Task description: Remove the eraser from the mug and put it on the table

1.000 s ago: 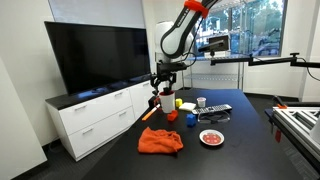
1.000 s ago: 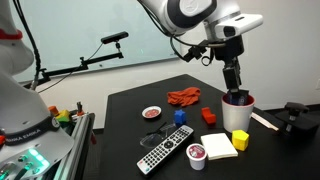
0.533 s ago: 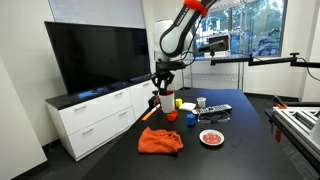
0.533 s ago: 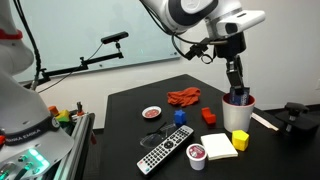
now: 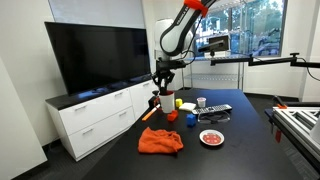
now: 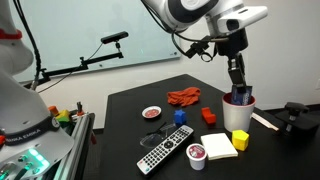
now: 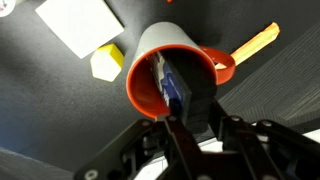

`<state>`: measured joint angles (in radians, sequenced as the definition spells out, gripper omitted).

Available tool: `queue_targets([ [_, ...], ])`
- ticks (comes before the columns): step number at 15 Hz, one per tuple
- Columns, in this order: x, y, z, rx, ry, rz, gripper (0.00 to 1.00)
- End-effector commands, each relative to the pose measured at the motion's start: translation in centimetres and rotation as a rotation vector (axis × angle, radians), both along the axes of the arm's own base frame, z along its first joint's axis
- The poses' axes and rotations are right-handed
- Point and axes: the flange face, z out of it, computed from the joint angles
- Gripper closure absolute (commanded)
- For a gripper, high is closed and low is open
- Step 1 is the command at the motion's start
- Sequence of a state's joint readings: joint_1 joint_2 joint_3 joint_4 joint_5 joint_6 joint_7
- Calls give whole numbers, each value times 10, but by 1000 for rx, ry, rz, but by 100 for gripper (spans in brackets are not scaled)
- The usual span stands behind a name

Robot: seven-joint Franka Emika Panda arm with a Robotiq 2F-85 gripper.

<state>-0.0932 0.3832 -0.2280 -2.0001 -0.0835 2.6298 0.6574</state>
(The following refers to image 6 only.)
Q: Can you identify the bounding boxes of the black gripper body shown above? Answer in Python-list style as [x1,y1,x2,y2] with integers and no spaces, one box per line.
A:
[215,28,250,60]

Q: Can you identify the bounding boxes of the white mug red inside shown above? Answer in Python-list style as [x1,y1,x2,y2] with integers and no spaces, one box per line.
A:
[221,92,257,133]

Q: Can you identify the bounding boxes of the orange arch block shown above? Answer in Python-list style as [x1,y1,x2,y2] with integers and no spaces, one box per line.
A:
[200,106,218,126]

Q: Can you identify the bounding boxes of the flat wooden stick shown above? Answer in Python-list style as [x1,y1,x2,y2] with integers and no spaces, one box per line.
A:
[250,112,280,132]

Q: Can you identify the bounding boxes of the orange cloth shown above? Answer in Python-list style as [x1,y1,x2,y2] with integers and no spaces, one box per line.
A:
[166,86,202,108]

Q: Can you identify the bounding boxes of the yellow pentagon block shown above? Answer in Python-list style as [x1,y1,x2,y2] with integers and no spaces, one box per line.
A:
[231,129,250,152]

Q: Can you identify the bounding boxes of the blue star block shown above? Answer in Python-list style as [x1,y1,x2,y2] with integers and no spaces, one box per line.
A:
[173,109,188,127]

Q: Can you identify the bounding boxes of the black clamp stand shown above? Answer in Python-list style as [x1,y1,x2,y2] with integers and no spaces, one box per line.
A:
[274,101,320,135]

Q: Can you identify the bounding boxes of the white notepad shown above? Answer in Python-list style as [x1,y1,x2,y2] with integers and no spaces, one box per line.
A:
[200,132,239,161]

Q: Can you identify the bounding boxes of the small white pizza plate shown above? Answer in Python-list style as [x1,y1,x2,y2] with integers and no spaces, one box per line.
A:
[141,105,163,120]

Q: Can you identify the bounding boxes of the white coffee pod cup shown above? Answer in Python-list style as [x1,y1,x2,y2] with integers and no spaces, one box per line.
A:
[185,143,208,171]

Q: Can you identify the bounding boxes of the white remote control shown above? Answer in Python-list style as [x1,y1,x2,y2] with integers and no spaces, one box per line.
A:
[136,124,195,177]

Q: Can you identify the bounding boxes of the clear safety glasses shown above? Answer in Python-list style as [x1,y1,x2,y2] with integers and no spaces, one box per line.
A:
[139,121,178,149]

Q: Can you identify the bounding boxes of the glass whiteboard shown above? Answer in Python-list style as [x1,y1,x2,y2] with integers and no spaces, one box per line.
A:
[8,0,183,83]

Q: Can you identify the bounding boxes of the yellow green block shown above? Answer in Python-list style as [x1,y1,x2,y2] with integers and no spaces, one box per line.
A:
[54,109,72,124]

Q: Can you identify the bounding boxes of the small orange block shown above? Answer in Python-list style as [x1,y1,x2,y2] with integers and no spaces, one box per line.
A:
[47,105,60,117]

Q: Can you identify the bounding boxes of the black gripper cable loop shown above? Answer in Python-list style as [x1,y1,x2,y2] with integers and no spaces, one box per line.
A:
[171,31,219,63]

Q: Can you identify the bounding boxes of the black camera on boom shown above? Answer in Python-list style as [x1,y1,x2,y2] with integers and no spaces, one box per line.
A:
[100,31,130,45]

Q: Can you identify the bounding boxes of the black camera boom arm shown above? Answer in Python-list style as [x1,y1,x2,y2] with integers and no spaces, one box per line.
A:
[24,41,125,90]

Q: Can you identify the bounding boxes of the small black rail clamp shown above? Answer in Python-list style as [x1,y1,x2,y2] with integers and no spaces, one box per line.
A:
[75,101,85,117]

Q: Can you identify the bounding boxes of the thin black camera cable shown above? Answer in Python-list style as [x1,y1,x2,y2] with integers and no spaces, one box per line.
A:
[37,42,105,94]

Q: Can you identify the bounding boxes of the aluminium frame rail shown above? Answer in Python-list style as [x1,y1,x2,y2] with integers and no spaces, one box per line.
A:
[53,112,97,180]

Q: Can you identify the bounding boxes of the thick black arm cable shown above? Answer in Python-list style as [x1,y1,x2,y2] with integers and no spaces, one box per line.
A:
[12,0,43,91]

